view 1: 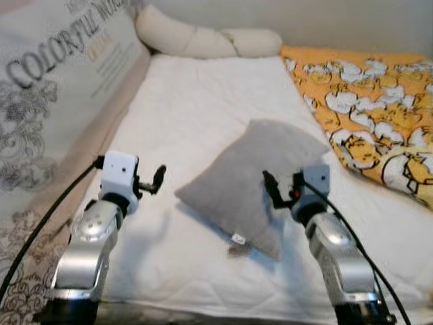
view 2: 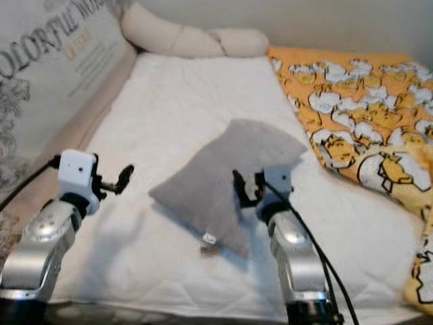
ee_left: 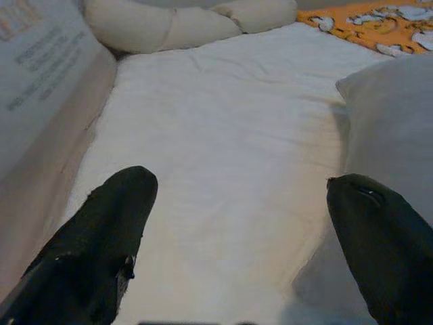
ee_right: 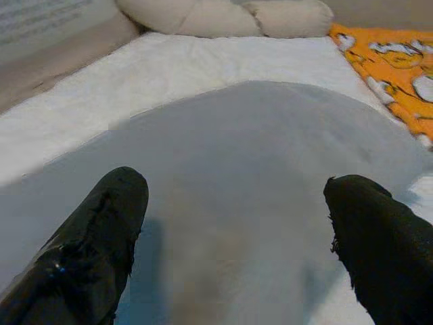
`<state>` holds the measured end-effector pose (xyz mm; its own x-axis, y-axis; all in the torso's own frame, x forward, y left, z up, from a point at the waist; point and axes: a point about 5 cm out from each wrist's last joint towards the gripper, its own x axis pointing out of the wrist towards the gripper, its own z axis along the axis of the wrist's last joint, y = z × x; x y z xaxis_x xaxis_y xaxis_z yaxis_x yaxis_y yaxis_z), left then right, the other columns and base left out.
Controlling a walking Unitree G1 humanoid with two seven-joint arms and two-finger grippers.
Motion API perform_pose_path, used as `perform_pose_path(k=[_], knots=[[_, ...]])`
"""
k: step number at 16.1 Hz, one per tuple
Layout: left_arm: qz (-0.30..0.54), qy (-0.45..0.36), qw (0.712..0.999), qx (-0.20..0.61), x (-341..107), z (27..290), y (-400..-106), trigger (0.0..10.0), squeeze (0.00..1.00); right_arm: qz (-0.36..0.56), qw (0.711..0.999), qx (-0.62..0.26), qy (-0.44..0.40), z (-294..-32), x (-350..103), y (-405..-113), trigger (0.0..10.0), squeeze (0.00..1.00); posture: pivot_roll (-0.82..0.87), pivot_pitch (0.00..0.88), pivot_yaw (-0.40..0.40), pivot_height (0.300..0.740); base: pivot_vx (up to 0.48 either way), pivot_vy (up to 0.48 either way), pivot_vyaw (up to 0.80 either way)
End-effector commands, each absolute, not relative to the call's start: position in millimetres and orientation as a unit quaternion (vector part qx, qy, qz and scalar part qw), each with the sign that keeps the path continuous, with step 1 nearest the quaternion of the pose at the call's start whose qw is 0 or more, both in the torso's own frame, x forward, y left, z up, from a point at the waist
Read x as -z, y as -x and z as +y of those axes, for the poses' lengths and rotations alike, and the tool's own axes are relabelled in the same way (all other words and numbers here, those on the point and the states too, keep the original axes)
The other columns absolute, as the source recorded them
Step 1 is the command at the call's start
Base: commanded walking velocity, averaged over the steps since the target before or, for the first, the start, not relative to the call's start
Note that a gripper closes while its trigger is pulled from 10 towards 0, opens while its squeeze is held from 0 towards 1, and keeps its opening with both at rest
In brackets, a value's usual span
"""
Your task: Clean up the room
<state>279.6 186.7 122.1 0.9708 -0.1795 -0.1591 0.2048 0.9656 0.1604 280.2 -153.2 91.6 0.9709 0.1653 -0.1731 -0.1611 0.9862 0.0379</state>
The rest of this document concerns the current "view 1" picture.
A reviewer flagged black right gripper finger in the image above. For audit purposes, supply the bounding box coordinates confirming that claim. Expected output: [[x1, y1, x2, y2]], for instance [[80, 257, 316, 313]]
[[262, 170, 285, 208]]

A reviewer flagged grey pillow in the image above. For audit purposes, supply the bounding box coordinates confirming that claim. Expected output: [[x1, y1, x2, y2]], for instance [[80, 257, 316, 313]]
[[175, 119, 332, 261]]

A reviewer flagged white quilted mattress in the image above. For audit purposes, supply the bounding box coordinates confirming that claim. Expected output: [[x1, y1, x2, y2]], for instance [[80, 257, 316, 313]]
[[80, 53, 433, 324]]

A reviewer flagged yellow cartoon egg blanket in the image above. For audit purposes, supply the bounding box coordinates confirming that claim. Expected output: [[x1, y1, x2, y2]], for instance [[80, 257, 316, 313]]
[[281, 45, 433, 209]]

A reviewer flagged white printed bed panel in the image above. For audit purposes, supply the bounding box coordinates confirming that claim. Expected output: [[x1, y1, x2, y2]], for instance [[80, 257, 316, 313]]
[[0, 0, 153, 224]]

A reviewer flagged beige bolster pillow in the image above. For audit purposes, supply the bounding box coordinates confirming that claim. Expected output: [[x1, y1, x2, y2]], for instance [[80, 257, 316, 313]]
[[223, 28, 283, 58], [135, 5, 239, 60]]

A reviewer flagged grey floral print cloth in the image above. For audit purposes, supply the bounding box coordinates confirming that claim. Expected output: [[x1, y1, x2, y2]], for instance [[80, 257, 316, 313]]
[[0, 207, 72, 325]]

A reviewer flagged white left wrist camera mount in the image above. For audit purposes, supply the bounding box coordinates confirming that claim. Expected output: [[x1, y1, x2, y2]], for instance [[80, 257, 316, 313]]
[[100, 152, 140, 198]]

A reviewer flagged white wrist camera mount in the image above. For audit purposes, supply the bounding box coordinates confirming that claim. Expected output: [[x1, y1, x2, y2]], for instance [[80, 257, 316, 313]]
[[296, 165, 332, 205], [100, 152, 140, 198]]

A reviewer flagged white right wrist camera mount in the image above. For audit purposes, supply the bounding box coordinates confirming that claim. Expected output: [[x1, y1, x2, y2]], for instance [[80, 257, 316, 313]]
[[296, 165, 332, 205]]

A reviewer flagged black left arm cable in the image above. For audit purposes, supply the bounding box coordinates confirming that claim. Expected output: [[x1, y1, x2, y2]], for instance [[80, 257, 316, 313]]
[[0, 157, 104, 302]]

